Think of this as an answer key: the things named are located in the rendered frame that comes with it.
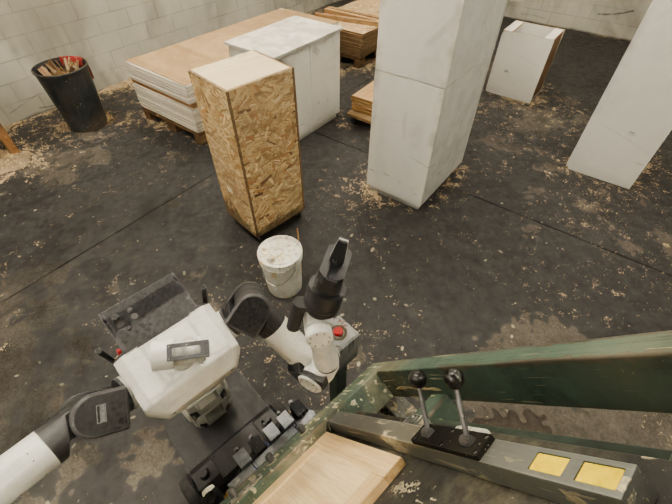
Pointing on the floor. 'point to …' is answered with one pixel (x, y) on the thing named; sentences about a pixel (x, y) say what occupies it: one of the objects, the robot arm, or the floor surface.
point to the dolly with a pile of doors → (362, 104)
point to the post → (338, 383)
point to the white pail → (282, 264)
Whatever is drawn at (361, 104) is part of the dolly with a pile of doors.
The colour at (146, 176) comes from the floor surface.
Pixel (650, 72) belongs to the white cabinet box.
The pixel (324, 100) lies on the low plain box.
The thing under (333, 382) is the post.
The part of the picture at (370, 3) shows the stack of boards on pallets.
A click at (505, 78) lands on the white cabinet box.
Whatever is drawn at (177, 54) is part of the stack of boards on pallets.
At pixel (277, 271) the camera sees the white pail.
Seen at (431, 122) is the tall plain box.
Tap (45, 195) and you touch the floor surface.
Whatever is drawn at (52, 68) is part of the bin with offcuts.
